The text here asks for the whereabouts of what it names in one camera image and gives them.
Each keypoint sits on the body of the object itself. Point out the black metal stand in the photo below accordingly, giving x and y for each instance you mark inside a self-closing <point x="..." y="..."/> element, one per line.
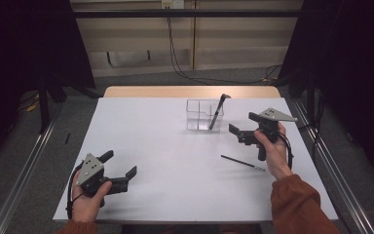
<point x="311" y="107"/>
<point x="44" y="104"/>

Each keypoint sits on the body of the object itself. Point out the black curtain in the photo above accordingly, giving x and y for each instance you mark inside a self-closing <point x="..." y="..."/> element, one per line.
<point x="19" y="48"/>
<point x="354" y="48"/>

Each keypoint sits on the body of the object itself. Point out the thin black makeup pencil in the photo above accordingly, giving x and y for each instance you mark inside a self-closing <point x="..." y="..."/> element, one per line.
<point x="240" y="162"/>

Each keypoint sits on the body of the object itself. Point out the person's right hand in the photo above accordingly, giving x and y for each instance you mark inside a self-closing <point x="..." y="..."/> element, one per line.
<point x="277" y="156"/>

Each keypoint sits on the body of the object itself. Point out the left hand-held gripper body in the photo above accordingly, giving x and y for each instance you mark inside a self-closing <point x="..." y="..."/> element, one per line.
<point x="90" y="170"/>

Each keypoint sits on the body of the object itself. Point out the person's left hand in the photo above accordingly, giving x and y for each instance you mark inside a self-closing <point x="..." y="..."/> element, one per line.
<point x="86" y="208"/>

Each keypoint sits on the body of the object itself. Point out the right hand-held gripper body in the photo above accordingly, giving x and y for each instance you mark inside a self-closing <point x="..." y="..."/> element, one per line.
<point x="269" y="128"/>

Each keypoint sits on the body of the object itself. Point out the small black stick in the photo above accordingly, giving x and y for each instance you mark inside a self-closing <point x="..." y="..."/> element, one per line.
<point x="67" y="138"/>

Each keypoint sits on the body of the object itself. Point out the white wall socket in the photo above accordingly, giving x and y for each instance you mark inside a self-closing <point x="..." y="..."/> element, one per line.
<point x="173" y="4"/>

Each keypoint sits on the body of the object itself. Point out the clear plastic organizer box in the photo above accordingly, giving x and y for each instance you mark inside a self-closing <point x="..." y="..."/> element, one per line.
<point x="198" y="113"/>

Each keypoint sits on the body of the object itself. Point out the black horizontal frame bar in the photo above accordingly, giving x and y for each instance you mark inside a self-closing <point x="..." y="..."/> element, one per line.
<point x="142" y="13"/>

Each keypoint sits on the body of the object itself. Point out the metal floor rail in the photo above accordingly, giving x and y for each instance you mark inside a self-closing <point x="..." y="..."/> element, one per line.
<point x="337" y="175"/>
<point x="22" y="175"/>

